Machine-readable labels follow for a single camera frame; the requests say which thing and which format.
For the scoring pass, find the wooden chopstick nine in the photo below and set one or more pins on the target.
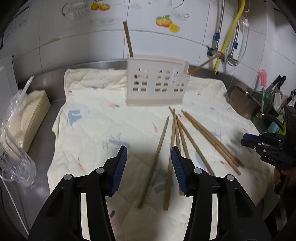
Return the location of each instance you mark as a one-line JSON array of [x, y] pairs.
[[127, 35]]

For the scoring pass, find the metal bowl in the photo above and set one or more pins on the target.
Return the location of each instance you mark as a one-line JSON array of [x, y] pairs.
[[243, 103]]

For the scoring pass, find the right hand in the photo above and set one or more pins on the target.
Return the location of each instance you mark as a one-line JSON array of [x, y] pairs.
[[290, 172]]

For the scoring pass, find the wooden chopstick one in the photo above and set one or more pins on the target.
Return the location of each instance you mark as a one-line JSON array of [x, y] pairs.
[[203, 64]]

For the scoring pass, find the beige tissue pack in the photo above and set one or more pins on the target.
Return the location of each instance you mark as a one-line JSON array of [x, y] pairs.
[[25, 115]]

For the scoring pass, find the black handled knife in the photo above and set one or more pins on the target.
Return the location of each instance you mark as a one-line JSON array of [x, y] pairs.
[[277, 83]]

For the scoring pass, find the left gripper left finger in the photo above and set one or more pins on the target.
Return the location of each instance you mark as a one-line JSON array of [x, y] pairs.
[[113, 171]]

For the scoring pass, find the pink bottle brush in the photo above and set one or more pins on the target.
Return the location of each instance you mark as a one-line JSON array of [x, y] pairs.
[[263, 78]]

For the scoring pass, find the metal water valve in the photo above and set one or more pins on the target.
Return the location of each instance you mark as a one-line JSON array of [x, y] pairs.
[[211, 52]]

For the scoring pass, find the wooden chopstick five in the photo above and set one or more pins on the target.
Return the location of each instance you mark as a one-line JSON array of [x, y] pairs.
[[200, 159]]

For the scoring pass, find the wooden chopstick six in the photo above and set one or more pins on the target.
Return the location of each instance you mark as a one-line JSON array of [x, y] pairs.
[[215, 145]]

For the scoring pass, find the clear glass mug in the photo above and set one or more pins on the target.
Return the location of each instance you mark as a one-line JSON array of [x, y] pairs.
[[16, 165]]

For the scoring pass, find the wooden chopstick seven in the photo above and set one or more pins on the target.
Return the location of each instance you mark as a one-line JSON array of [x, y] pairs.
[[212, 141]]

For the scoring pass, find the wooden chopstick eight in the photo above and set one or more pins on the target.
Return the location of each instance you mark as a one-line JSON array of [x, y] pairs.
[[217, 141]]

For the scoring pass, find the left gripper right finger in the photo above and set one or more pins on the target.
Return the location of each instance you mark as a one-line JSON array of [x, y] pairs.
[[184, 170]]

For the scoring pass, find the wooden chopstick two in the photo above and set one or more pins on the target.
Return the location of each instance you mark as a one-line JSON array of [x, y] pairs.
[[170, 168]]

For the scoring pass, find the wooden chopstick three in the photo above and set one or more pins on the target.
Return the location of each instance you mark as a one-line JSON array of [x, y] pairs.
[[177, 131]]

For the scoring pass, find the wooden chopstick four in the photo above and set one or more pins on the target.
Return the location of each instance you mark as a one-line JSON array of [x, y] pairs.
[[183, 139]]

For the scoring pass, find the white quilted patterned mat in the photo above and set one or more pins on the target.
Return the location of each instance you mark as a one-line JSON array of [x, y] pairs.
[[95, 122]]

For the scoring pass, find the beige plastic utensil holder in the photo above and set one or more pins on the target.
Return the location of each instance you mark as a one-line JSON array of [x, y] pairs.
[[156, 80]]

